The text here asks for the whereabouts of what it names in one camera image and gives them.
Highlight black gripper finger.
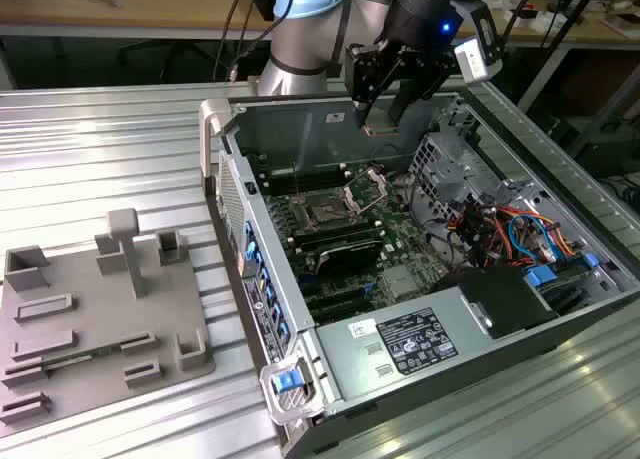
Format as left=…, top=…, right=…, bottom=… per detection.
left=388, top=53, right=454, bottom=123
left=352, top=51, right=401, bottom=128

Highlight silver CPU plate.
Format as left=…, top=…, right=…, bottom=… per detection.
left=363, top=121, right=402, bottom=137

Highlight black RAM slot bank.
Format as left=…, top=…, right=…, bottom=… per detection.
left=292, top=217, right=384, bottom=254
left=255, top=151, right=351, bottom=196

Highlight CPU socket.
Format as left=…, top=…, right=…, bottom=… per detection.
left=298, top=194, right=354, bottom=229

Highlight silver perforated drive cage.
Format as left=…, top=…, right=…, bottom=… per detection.
left=407, top=131, right=504, bottom=230

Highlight white box with black inlay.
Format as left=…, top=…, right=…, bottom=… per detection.
left=507, top=6, right=551, bottom=32

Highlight green motherboard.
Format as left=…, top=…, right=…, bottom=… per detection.
left=259, top=153, right=481, bottom=325

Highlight black graphics card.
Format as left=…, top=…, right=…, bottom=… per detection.
left=314, top=241, right=382, bottom=279

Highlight open grey PC case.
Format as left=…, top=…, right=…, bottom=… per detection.
left=198, top=86, right=640, bottom=458

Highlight silver chipset heatsink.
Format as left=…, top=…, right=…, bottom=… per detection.
left=382, top=267, right=421, bottom=300

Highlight black equipment box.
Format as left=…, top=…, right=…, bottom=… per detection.
left=569, top=123, right=640, bottom=180

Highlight black chair base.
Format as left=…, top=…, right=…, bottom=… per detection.
left=117, top=38, right=221, bottom=80

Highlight wooden desk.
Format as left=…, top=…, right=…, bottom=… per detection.
left=0, top=0, right=640, bottom=48

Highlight grey power supply unit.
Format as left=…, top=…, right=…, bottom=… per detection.
left=314, top=286, right=501, bottom=400

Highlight blue case latch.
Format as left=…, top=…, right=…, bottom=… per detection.
left=272, top=371, right=304, bottom=393

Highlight grey parts rack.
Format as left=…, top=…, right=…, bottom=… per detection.
left=0, top=207, right=217, bottom=430

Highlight green RAM stick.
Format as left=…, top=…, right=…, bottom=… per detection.
left=42, top=343, right=124, bottom=368

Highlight black wrist camera block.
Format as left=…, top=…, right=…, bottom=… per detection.
left=343, top=43, right=384, bottom=103

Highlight red and yellow wires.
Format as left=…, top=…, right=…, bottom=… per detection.
left=448, top=205, right=507, bottom=241

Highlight black hanging cables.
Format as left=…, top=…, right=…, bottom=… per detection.
left=212, top=0, right=274, bottom=83

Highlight blue wire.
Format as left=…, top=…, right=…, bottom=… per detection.
left=507, top=213, right=557, bottom=266

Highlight orange wire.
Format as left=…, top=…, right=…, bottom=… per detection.
left=542, top=222, right=585, bottom=256

